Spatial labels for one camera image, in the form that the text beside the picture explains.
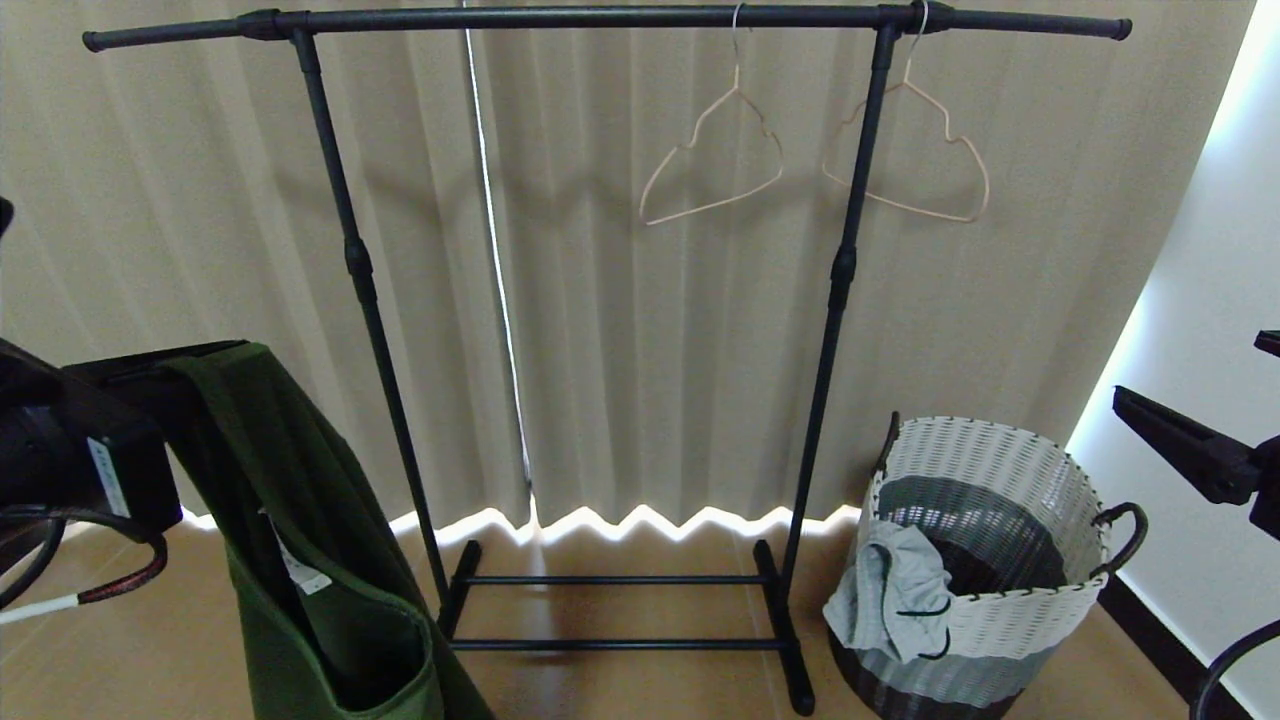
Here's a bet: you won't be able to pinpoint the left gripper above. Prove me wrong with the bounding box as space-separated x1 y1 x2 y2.
0 342 186 541

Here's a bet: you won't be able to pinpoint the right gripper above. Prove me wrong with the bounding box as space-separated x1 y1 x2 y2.
1113 330 1280 541

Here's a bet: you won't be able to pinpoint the green printed t-shirt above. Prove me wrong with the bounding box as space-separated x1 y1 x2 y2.
160 342 496 720

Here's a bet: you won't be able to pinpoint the pink clothes hanger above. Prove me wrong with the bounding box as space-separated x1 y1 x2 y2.
822 0 991 224
638 5 786 227

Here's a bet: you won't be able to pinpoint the white laundry basket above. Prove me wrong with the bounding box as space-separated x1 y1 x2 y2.
828 412 1149 720

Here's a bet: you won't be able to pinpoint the black clothes rack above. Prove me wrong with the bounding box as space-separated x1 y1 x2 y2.
82 3 1134 717

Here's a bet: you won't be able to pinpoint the pale grey shorts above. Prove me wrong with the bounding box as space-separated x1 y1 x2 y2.
823 520 956 664

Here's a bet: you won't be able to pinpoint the beige curtain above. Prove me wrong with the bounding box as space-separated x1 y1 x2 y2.
0 0 1256 533

